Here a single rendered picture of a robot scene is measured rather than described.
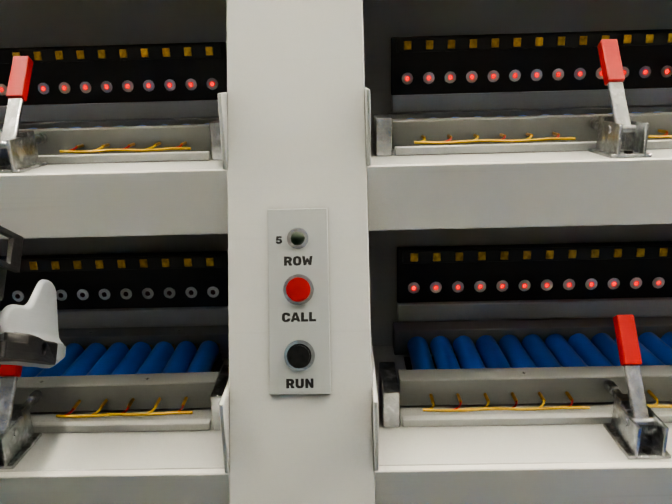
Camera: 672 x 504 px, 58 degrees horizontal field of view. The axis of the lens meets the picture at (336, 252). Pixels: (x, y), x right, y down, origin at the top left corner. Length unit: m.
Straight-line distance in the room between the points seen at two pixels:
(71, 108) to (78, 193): 0.21
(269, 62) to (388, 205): 0.13
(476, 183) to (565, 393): 0.18
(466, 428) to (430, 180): 0.18
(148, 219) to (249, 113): 0.10
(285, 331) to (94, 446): 0.16
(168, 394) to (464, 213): 0.26
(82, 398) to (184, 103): 0.29
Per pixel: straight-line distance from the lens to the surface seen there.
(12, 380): 0.49
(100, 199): 0.45
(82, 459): 0.47
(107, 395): 0.51
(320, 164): 0.41
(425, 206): 0.42
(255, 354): 0.41
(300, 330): 0.40
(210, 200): 0.43
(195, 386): 0.49
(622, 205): 0.46
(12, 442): 0.48
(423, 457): 0.43
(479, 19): 0.68
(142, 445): 0.47
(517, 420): 0.47
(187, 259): 0.57
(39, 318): 0.46
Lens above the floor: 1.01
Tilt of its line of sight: 5 degrees up
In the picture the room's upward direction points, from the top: 1 degrees counter-clockwise
